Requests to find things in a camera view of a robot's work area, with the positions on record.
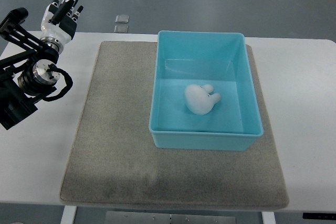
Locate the white right table leg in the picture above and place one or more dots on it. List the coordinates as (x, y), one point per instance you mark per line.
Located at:
(268, 217)

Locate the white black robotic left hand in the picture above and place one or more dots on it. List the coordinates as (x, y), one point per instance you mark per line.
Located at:
(60, 20)

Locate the grey felt mat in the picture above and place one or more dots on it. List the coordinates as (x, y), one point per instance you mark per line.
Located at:
(114, 162)

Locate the white left table leg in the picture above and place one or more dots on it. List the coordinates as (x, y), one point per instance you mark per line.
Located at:
(68, 215)

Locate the white plush toy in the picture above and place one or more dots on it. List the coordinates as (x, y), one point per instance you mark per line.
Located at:
(200, 99)

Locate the black table control panel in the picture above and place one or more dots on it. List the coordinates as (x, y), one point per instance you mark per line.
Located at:
(319, 216)

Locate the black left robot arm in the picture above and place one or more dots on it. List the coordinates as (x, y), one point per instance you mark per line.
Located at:
(29, 76)

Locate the white table leg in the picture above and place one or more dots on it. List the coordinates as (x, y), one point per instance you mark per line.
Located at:
(268, 217)
(68, 215)

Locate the upper metal floor plate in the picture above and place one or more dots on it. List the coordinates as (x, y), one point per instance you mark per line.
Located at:
(122, 19)

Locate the metal floor plate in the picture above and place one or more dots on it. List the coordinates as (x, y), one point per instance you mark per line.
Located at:
(122, 19)
(121, 29)

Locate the blue plastic box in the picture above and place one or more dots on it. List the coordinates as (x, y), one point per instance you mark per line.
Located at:
(218, 59)

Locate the lower metal floor plate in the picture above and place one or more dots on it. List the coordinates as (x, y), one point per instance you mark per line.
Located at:
(121, 29)

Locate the metal table frame plate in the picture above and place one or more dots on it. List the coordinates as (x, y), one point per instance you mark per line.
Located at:
(146, 217)

